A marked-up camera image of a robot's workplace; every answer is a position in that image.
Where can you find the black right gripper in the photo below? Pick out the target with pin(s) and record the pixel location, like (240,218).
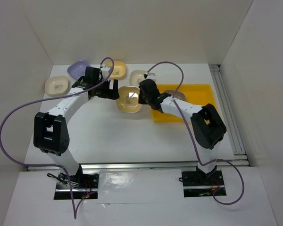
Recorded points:
(141,100)

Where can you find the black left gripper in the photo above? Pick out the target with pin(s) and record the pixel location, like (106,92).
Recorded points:
(111,94)

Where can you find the yellow panda plate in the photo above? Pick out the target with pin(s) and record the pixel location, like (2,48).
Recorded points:
(119,71)
(128,101)

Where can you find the brown panda plate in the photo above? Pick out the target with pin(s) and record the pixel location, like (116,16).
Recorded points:
(177,94)

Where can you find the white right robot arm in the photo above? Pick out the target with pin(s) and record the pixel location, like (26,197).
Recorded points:
(204,124)

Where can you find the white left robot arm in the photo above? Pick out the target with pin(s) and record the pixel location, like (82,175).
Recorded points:
(50,129)

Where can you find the yellow plastic bin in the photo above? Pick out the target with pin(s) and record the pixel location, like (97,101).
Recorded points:
(198,94)

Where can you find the cream panda plate centre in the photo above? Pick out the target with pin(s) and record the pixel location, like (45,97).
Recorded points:
(136,77)

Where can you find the cream panda plate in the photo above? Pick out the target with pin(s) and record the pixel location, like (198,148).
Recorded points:
(57,85)
(136,77)

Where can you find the cream panda plate left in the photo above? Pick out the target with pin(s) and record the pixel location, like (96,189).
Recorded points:
(57,85)

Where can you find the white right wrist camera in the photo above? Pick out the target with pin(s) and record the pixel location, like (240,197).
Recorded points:
(151,76)

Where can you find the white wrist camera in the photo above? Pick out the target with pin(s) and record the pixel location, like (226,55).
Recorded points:
(151,76)
(106,71)

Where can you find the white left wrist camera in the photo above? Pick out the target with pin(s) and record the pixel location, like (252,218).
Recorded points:
(106,71)

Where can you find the aluminium table edge rail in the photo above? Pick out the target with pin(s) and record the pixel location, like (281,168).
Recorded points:
(140,166)

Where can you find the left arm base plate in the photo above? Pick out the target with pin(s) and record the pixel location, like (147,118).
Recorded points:
(87,188)

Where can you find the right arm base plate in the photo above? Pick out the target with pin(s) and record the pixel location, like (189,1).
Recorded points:
(195,186)

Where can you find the aluminium side rail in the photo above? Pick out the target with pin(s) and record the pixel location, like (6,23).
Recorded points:
(240,156)

